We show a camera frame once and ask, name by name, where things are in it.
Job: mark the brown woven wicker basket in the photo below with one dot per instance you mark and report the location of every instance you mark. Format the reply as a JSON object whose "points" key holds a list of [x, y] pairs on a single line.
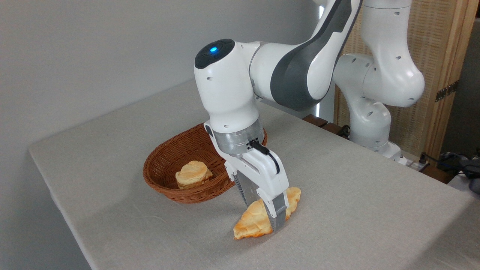
{"points": [[168, 157]]}

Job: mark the grey device housing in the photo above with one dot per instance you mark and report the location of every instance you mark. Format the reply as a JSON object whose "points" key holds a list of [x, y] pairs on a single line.
{"points": [[474, 180]]}

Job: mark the grey tablecloth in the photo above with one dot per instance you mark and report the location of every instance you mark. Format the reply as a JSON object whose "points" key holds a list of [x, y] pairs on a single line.
{"points": [[356, 217]]}

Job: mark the long braided bread loaf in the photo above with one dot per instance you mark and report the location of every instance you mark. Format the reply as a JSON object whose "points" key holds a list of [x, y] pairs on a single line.
{"points": [[251, 223]]}

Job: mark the black robot base connector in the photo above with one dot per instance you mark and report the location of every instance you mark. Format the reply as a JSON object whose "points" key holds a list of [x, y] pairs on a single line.
{"points": [[344, 131]]}

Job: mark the wooden rattan folding screen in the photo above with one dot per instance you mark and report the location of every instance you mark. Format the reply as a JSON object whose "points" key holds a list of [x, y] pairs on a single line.
{"points": [[438, 48]]}

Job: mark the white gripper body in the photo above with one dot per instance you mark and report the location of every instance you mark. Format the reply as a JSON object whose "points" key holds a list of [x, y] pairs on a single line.
{"points": [[262, 170]]}

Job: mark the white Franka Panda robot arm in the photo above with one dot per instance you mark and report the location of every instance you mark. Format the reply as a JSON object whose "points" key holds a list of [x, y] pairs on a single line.
{"points": [[300, 71]]}

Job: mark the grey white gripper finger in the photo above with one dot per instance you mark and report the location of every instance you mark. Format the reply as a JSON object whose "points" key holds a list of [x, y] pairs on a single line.
{"points": [[245, 191], [278, 213]]}

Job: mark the metal screen hinge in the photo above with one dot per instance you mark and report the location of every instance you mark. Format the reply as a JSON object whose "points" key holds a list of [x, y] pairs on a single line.
{"points": [[446, 91]]}

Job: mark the small round bread piece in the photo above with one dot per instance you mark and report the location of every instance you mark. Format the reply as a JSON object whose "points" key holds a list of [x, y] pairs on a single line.
{"points": [[193, 173]]}

